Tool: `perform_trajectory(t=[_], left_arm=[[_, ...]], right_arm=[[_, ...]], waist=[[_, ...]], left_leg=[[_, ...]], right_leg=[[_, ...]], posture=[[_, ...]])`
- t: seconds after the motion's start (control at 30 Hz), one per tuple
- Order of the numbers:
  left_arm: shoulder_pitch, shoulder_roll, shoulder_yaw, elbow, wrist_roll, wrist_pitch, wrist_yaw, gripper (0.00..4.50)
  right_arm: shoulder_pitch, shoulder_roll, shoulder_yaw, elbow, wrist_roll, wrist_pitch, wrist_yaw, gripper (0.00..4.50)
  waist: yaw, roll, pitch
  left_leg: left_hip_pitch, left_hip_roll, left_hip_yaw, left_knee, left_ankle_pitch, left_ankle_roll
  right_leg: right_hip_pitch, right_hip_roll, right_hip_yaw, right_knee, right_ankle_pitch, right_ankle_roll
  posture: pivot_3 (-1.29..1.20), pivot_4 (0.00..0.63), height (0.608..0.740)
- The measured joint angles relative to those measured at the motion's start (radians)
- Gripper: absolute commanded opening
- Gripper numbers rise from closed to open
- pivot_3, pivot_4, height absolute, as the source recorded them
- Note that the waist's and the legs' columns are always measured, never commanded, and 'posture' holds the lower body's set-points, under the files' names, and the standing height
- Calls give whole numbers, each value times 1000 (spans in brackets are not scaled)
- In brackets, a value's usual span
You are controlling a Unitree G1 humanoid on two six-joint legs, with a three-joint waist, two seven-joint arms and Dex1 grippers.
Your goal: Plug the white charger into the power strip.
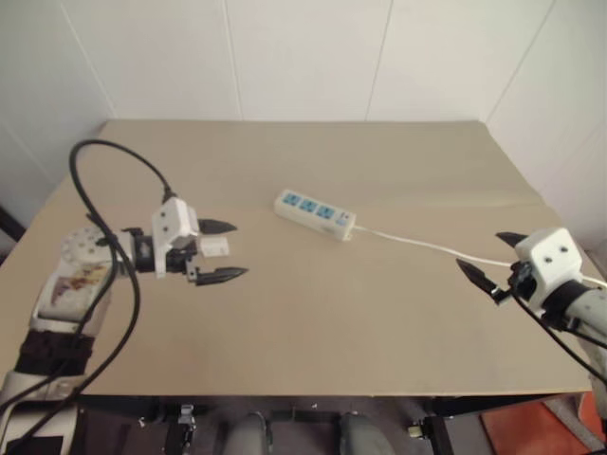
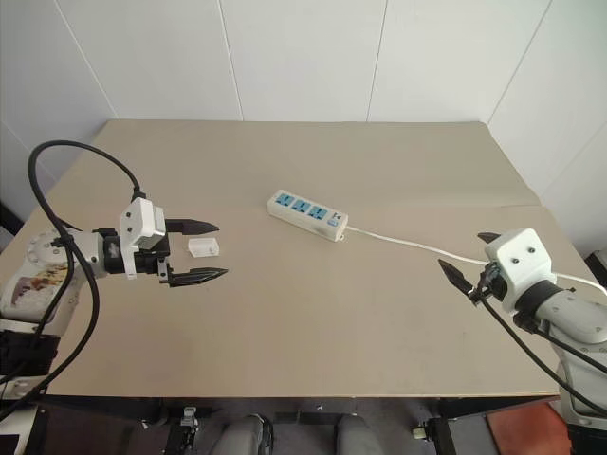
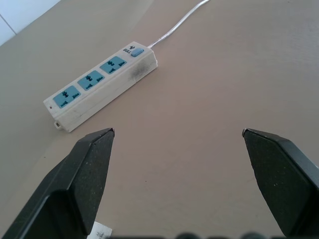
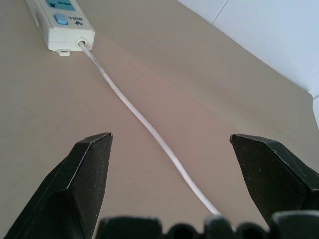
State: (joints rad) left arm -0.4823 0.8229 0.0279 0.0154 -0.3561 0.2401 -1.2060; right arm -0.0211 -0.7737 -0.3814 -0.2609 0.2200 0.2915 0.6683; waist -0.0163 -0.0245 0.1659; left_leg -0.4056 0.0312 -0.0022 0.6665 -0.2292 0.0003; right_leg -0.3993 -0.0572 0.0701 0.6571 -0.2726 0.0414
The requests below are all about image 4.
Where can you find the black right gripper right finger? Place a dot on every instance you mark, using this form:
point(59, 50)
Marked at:
point(274, 174)

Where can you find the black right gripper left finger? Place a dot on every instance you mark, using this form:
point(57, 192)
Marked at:
point(69, 184)

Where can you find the white power strip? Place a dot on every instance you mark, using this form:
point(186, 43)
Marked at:
point(63, 27)

